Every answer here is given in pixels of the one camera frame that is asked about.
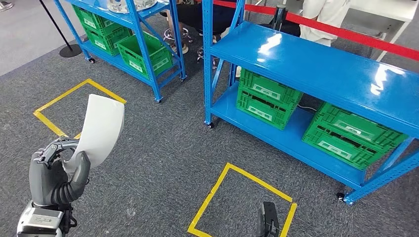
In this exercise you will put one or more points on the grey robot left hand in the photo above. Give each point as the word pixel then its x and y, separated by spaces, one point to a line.
pixel 46 183

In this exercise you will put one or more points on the white curved plastic part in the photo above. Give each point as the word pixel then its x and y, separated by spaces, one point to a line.
pixel 98 130

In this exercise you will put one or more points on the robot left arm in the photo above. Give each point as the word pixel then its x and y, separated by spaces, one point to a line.
pixel 65 196

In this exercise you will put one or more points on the blue metal shelf rack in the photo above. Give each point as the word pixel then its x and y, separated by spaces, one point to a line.
pixel 88 2
pixel 311 65

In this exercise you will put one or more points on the yellow floor tape square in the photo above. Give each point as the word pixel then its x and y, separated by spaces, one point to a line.
pixel 60 97

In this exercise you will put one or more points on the silver wheel hubcap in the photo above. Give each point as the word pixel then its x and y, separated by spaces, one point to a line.
pixel 117 6

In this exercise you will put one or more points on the chrome stool base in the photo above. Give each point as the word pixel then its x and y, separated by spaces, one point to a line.
pixel 206 57
pixel 176 34

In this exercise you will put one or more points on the person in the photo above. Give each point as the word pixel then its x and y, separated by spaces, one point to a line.
pixel 203 16
pixel 320 19

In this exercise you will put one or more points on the red barrier belt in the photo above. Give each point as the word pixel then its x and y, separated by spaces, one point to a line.
pixel 343 33

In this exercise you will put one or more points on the white desk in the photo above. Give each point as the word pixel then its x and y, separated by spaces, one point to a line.
pixel 386 8

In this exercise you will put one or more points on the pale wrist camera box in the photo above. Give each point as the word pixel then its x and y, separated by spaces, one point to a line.
pixel 39 222

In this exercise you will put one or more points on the black stanchion post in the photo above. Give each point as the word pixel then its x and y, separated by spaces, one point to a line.
pixel 70 51

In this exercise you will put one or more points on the black belt post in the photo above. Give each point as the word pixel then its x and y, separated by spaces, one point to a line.
pixel 279 19

